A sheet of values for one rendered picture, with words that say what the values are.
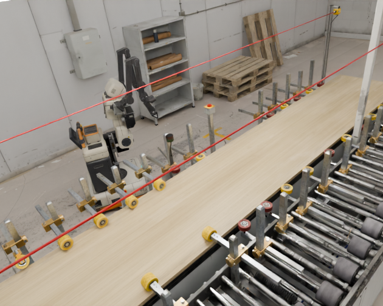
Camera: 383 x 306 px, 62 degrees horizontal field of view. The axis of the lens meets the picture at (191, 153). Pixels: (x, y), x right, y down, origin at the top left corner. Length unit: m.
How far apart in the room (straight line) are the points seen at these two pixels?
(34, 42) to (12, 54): 0.32
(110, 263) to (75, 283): 0.21
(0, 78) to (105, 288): 3.38
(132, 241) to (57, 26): 3.44
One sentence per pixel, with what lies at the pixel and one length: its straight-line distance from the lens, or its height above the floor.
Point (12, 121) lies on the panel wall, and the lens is 4.85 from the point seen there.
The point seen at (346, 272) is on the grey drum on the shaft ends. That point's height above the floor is 0.84.
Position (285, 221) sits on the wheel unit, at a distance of 2.13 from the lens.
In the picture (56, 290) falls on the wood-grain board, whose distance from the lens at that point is 2.04.
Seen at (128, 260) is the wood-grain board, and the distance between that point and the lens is 2.00.
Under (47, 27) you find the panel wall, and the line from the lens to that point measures 4.81.
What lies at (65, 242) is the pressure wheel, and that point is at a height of 0.96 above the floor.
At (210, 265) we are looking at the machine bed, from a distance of 2.10.
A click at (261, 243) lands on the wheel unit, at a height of 0.89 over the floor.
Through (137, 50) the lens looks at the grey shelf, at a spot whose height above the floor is 1.24.
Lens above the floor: 2.38
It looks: 32 degrees down
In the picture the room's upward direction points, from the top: 7 degrees counter-clockwise
